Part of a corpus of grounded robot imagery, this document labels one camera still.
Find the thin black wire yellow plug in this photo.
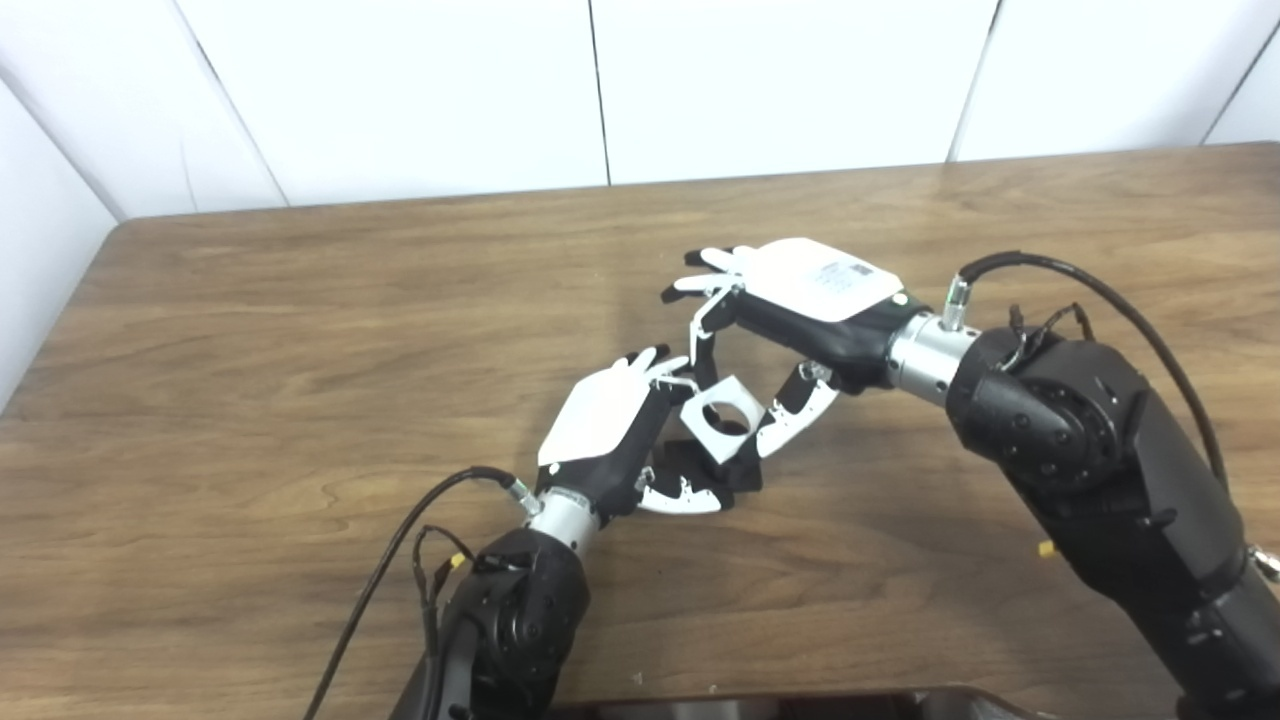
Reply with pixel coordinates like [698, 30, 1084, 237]
[412, 525, 476, 661]
[1005, 303, 1096, 371]

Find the dark glossy robot chest edge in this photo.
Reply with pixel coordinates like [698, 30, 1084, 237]
[545, 685, 1061, 720]

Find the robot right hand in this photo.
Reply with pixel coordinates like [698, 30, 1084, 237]
[660, 237, 986, 461]

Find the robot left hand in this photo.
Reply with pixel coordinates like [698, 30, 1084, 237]
[525, 345, 736, 551]

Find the white square piece with hole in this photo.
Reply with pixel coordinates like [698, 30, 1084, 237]
[680, 375, 769, 465]

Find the black peg with square base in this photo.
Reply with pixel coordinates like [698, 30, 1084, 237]
[650, 405, 766, 501]

